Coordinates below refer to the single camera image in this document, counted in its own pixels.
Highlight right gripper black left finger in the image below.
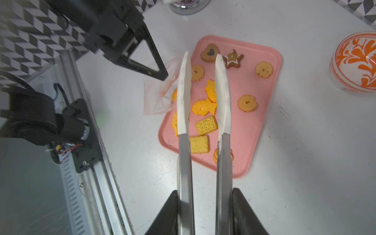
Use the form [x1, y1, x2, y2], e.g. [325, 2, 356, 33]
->
[145, 190, 179, 235]

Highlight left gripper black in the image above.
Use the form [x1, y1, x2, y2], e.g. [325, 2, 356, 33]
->
[46, 1, 168, 81]

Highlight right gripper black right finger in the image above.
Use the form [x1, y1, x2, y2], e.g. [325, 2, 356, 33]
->
[232, 188, 269, 235]

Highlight clear resealable bag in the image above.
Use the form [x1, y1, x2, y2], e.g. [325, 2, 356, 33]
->
[143, 51, 185, 116]

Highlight round orange cookie bottom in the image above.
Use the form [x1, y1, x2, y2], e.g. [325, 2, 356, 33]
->
[213, 148, 234, 164]

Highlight yellow cookies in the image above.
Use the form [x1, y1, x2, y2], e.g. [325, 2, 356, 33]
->
[171, 89, 178, 137]

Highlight yellow rectangular biscuit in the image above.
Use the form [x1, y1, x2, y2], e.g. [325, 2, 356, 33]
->
[190, 136, 209, 154]

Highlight yellow fish cookie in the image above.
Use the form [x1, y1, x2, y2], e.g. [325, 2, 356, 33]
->
[192, 99, 217, 116]

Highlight yellow square cracker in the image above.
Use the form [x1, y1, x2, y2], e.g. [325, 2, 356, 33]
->
[195, 116, 218, 136]

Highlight round cookie left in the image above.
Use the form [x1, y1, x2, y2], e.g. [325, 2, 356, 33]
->
[192, 64, 205, 82]

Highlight heart chocolate cookie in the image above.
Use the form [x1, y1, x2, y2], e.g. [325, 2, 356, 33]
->
[200, 44, 220, 63]

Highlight star iced cookie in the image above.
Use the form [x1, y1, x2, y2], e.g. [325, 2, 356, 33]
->
[222, 49, 244, 69]

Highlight round cookie right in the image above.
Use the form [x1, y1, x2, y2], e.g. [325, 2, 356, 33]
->
[238, 95, 258, 112]

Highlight round cookie top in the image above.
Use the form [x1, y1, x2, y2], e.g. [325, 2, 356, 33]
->
[255, 61, 274, 78]

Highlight orange patterned bowl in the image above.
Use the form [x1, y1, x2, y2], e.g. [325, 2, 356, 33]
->
[330, 31, 376, 93]

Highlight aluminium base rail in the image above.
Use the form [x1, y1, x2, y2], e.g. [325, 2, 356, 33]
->
[53, 49, 134, 235]

